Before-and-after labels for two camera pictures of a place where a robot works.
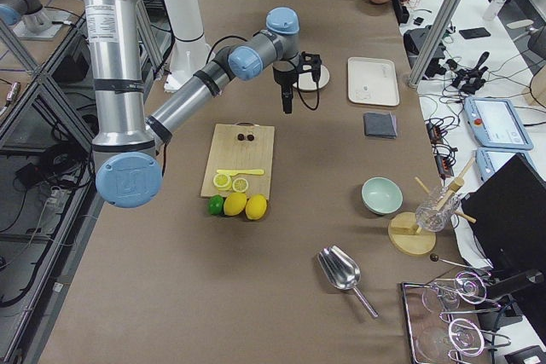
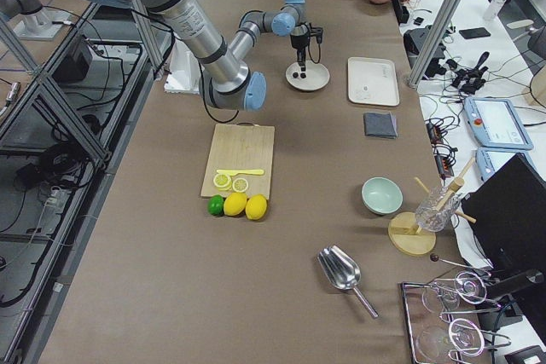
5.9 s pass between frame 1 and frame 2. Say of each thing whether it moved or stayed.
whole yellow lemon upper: stayed
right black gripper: moved
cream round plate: stayed
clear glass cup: stayed
